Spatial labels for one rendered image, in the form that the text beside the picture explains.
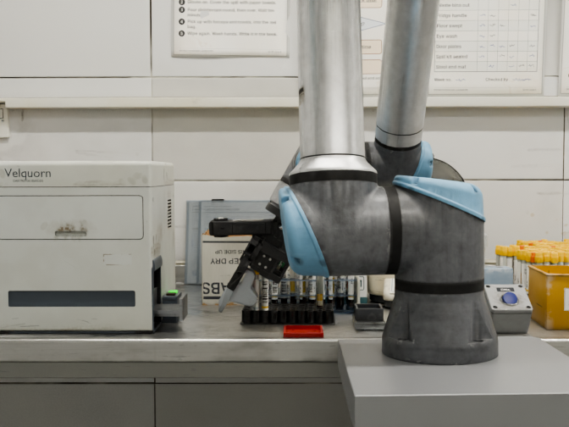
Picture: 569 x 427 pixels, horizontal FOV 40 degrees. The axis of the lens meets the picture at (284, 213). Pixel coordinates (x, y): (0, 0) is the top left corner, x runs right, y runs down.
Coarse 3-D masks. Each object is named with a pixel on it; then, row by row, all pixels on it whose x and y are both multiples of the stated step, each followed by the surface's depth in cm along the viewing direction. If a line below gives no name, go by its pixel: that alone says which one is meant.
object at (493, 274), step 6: (486, 270) 144; (492, 270) 144; (498, 270) 144; (504, 270) 144; (510, 270) 144; (486, 276) 144; (492, 276) 144; (498, 276) 144; (504, 276) 144; (510, 276) 144; (486, 282) 144; (492, 282) 144; (498, 282) 144; (504, 282) 144; (510, 282) 144
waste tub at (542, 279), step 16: (528, 272) 150; (544, 272) 139; (560, 272) 149; (528, 288) 150; (544, 288) 138; (560, 288) 137; (544, 304) 138; (560, 304) 137; (544, 320) 138; (560, 320) 137
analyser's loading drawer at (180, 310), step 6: (156, 288) 140; (156, 294) 141; (186, 294) 141; (156, 300) 141; (180, 300) 135; (186, 300) 141; (156, 306) 139; (162, 306) 139; (168, 306) 139; (174, 306) 139; (180, 306) 135; (186, 306) 141; (156, 312) 136; (162, 312) 135; (168, 312) 135; (174, 312) 135; (180, 312) 135; (186, 312) 141; (180, 318) 136
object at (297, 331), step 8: (288, 328) 138; (296, 328) 138; (304, 328) 138; (312, 328) 138; (320, 328) 135; (288, 336) 131; (296, 336) 131; (304, 336) 131; (312, 336) 131; (320, 336) 131
